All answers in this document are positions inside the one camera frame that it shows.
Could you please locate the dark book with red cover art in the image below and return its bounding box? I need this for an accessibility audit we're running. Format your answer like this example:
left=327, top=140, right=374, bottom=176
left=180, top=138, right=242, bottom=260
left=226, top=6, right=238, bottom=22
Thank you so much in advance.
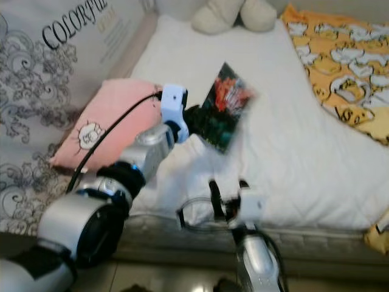
left=198, top=62, right=256, bottom=153

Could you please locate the white quilted mattress pad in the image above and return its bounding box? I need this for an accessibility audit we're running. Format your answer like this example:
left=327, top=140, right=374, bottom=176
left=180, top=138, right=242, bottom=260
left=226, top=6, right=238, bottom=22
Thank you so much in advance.
left=91, top=15, right=389, bottom=232

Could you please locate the grey quilted mattress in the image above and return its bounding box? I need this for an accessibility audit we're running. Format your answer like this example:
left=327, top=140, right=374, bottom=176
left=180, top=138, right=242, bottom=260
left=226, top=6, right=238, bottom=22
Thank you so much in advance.
left=115, top=210, right=389, bottom=268

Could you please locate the pink pillow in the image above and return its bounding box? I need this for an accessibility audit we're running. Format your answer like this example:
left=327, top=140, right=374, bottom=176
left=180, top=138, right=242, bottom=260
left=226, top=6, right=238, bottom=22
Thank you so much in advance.
left=49, top=78, right=165, bottom=173

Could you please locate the beige plush toy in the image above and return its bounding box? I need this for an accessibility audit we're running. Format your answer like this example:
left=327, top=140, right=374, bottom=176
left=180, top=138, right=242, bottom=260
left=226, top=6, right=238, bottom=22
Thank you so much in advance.
left=190, top=0, right=278, bottom=34

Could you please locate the yellow cartoon egg blanket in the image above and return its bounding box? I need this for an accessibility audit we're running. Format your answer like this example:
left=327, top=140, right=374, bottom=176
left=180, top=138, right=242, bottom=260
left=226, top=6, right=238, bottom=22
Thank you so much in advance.
left=281, top=5, right=389, bottom=255

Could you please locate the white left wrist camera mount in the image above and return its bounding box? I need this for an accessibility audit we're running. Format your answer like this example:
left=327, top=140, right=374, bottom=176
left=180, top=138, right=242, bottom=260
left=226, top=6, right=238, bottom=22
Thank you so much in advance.
left=160, top=84, right=189, bottom=144

